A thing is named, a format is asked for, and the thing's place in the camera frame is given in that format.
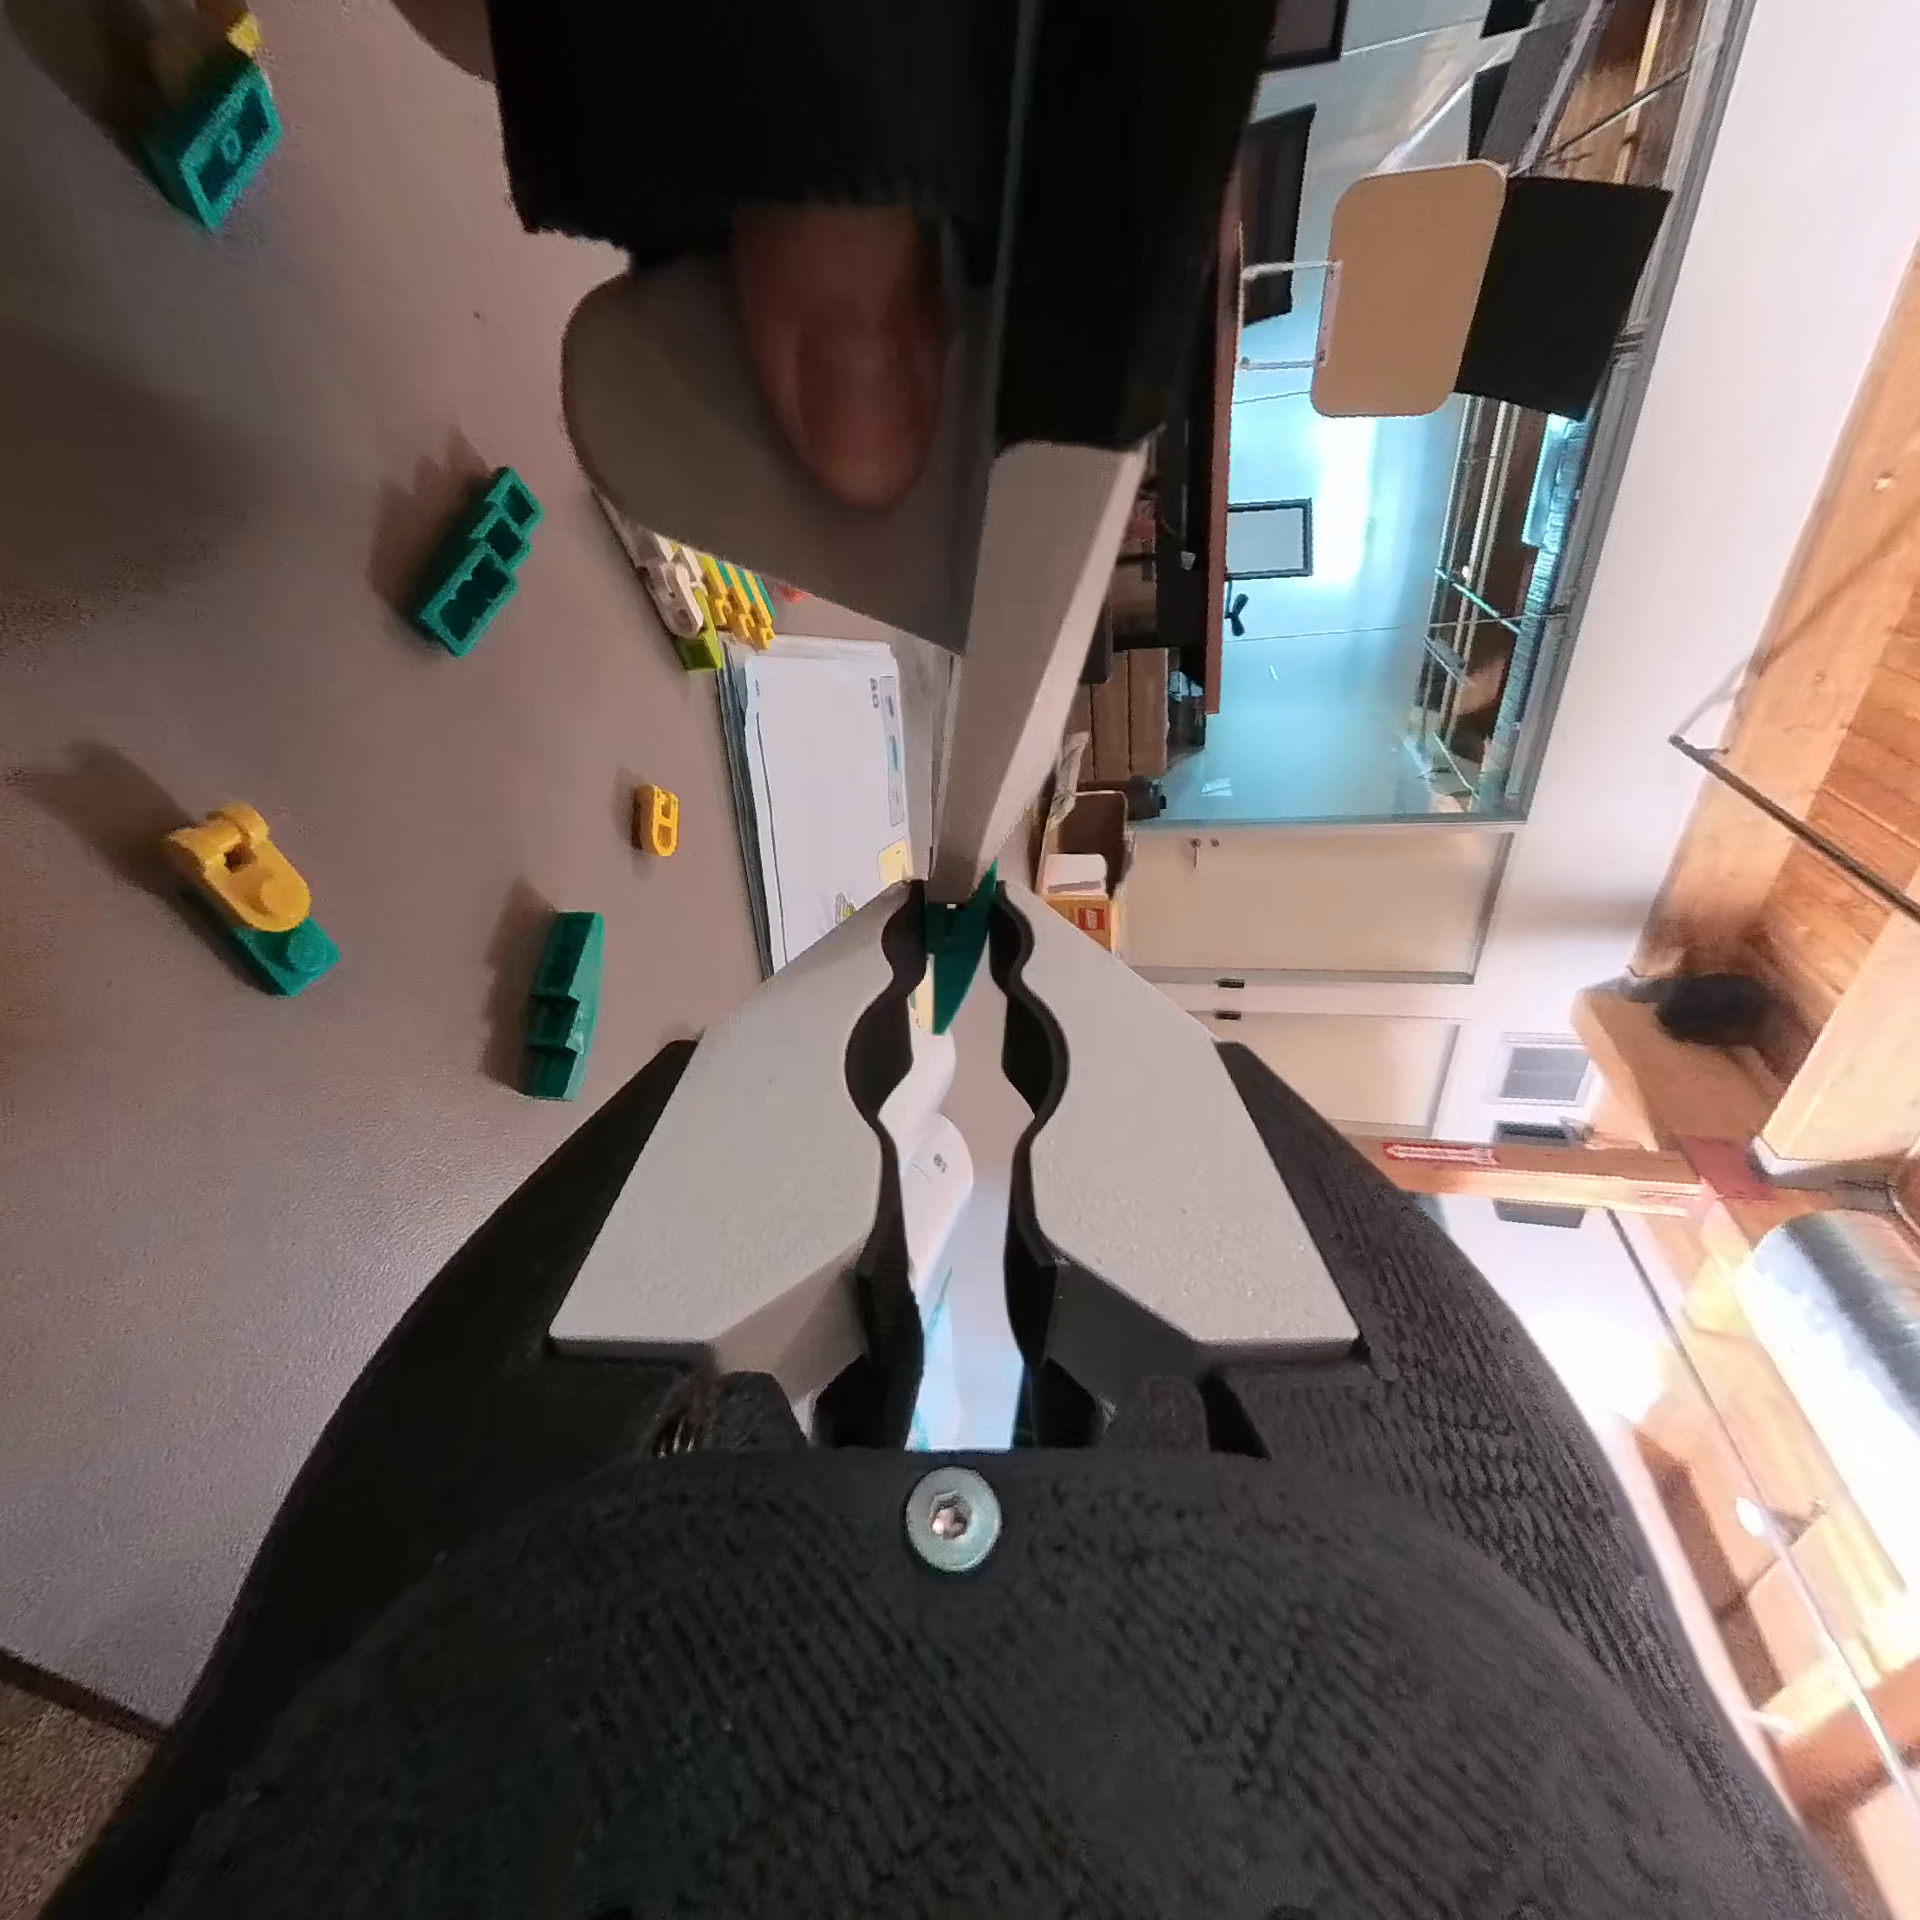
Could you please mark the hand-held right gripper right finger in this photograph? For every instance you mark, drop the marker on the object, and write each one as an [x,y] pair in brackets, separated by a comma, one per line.
[1184,1201]

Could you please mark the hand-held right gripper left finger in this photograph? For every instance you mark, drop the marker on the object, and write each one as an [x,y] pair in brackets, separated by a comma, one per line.
[734,1184]

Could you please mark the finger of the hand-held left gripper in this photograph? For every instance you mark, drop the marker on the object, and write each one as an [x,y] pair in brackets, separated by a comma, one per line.
[1042,600]

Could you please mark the dark green leaf lego piece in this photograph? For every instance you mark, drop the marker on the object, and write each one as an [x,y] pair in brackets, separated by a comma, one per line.
[948,975]

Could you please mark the teal sloped lego piece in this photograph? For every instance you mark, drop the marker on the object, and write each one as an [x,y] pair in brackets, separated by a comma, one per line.
[564,1004]

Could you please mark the lego instruction booklet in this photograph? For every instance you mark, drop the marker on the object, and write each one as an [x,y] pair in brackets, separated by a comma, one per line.
[819,780]

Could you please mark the long striped lego assembly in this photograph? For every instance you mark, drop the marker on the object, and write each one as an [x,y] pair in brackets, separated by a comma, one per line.
[738,600]

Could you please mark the lime leaf lego piece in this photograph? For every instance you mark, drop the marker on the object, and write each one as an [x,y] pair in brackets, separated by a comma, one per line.
[699,650]

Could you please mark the small white lego piece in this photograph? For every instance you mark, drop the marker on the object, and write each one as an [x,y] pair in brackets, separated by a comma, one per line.
[670,583]

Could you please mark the small yellow lego connector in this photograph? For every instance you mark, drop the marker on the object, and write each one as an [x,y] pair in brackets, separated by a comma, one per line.
[657,819]

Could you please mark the teal hollow lego brick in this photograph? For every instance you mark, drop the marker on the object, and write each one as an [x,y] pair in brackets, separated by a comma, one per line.
[476,562]

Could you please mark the teal lego plate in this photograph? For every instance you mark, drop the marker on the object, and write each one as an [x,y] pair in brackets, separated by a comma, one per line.
[219,142]

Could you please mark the yellow lego piece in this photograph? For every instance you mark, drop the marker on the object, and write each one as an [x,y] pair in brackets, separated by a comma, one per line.
[203,26]

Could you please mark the yellow teal lego assembly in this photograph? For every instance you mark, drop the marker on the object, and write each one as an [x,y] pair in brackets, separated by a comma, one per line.
[248,893]

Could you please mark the person's left hand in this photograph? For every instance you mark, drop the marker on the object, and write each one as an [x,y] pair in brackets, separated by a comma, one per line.
[848,361]

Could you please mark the cardboard box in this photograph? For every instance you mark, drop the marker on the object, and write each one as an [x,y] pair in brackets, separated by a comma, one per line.
[1088,840]

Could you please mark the yellow red box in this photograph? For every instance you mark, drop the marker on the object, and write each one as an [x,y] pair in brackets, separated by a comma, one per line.
[1083,921]

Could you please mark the black panel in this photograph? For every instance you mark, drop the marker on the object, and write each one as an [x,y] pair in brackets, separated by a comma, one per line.
[1569,293]

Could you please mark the white wall vent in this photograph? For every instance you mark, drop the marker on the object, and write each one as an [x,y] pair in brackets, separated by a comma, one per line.
[1543,1068]

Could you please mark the beige panel with white frame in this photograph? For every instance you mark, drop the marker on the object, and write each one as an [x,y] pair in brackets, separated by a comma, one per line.
[1410,293]

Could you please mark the silver duct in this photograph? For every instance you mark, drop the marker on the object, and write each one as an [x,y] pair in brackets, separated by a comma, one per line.
[1845,1283]

